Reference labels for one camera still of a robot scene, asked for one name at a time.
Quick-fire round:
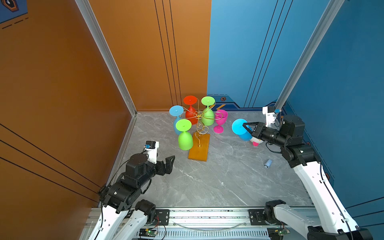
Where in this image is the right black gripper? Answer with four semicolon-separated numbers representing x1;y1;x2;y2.
242;122;289;149

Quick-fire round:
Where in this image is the pink wine glass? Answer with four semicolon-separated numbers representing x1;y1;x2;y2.
214;109;228;134

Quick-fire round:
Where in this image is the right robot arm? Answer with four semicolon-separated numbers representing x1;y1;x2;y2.
240;115;373;240

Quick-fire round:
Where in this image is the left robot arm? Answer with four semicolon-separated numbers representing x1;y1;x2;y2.
89;153;176;240

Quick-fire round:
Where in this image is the front green wine glass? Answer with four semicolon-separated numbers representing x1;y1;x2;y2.
176;119;194;151

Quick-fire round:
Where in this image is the green wine glass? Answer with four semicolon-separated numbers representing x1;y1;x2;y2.
201;96;216;126
176;119;194;151

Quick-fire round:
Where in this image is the wooden rack base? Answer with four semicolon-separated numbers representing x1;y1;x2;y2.
188;132;211;162

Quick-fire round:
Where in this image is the back green wine glass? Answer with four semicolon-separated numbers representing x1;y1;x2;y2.
201;96;216;126

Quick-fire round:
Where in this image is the light blue wine glass left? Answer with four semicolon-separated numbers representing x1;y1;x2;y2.
169;105;184;135

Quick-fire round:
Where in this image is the red wine glass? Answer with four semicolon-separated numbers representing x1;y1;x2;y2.
183;96;198;125

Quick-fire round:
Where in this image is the white pink plush toy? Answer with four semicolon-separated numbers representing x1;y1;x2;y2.
250;137;264;147

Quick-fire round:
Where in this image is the small blue grey clip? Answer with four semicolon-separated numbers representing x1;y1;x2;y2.
264;160;273;169

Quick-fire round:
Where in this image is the left circuit board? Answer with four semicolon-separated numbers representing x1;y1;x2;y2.
138;229;159;239

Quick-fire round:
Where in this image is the circuit board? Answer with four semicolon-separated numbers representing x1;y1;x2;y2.
267;228;291;240
138;229;159;239

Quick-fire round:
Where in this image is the right circuit board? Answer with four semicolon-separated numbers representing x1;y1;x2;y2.
267;228;291;240

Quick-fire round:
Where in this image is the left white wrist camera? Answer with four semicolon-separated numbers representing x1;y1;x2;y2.
145;141;159;164

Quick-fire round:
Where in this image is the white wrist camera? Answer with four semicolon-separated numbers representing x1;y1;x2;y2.
145;141;159;164
262;106;281;127

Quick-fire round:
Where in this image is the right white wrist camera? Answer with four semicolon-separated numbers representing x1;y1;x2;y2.
262;106;281;127

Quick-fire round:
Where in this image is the gold wire glass rack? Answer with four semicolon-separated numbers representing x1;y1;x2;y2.
183;96;225;148

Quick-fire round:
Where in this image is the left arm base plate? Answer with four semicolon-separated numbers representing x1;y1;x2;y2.
127;209;170;226

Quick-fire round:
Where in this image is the aluminium front rail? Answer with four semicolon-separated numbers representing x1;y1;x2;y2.
133;207;321;240

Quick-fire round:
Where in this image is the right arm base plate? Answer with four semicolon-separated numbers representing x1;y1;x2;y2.
248;209;286;226

